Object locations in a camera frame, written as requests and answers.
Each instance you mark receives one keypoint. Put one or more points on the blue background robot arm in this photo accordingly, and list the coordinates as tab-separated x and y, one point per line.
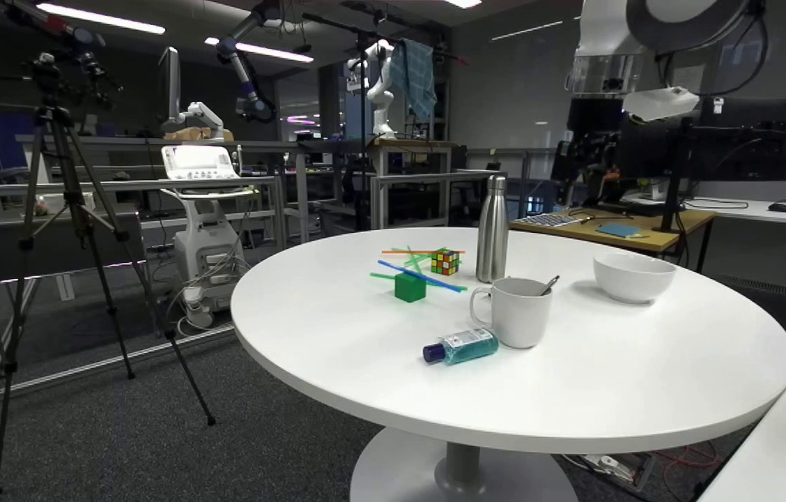
248	94

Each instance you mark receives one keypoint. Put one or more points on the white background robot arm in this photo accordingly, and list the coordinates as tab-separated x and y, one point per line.
380	88

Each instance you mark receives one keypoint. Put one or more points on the orange straw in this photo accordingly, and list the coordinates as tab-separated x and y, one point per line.
403	253

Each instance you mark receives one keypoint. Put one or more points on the white mug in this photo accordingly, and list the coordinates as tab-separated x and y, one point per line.
518	317

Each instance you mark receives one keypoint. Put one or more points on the green cube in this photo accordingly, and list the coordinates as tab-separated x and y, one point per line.
410	289

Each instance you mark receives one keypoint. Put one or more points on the Rubik's cube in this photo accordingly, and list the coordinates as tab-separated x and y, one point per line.
447	262

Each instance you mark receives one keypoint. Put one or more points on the stainless steel bottle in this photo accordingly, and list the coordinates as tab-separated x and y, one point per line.
491	233

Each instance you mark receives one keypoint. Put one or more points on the blue mouthwash bottle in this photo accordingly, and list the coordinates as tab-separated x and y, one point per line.
463	347

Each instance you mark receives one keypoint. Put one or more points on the metal spoon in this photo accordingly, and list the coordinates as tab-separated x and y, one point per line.
550	282

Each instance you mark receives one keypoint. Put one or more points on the teal hanging cloth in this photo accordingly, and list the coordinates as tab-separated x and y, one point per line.
418	78

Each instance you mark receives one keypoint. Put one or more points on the white medical cart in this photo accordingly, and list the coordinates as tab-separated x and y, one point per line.
208	253

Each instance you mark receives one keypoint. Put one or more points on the white bowl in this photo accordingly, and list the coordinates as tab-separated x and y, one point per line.
634	279

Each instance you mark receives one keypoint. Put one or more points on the wooden desk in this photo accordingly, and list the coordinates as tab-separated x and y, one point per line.
638	237

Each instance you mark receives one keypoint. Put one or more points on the round white table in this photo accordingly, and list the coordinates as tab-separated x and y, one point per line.
617	371

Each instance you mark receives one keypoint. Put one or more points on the black monitor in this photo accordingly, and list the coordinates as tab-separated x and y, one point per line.
764	140

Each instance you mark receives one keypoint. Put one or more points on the black computer mouse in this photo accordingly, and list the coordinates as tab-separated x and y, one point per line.
780	207

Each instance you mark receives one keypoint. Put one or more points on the metal frame workbench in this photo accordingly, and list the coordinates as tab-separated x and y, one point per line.
410	183

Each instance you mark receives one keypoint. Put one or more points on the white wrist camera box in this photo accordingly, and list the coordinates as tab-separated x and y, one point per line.
662	102

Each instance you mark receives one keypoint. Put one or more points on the black camera tripod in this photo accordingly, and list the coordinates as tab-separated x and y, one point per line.
77	212

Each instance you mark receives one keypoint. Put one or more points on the black camera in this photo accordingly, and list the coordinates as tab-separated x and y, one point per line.
54	78

